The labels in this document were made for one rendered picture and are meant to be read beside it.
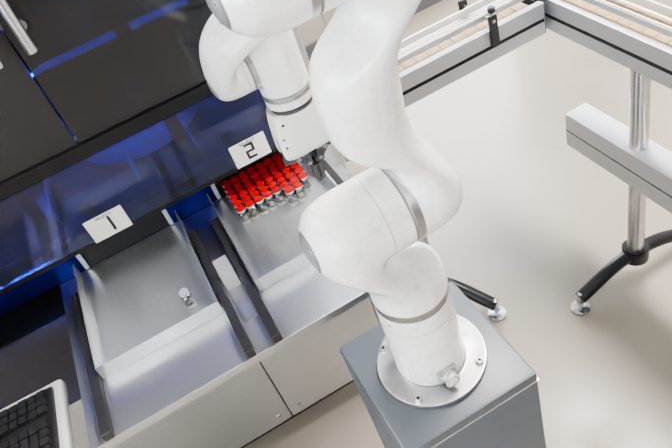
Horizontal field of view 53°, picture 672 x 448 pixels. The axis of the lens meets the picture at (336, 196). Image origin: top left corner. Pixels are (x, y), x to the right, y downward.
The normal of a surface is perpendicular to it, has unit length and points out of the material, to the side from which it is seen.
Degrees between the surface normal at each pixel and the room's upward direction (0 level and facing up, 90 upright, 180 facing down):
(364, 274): 92
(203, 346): 0
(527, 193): 0
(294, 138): 91
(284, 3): 100
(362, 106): 97
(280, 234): 0
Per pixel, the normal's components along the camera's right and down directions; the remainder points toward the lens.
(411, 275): 0.36, -0.62
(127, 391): -0.27, -0.72
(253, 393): 0.43, 0.51
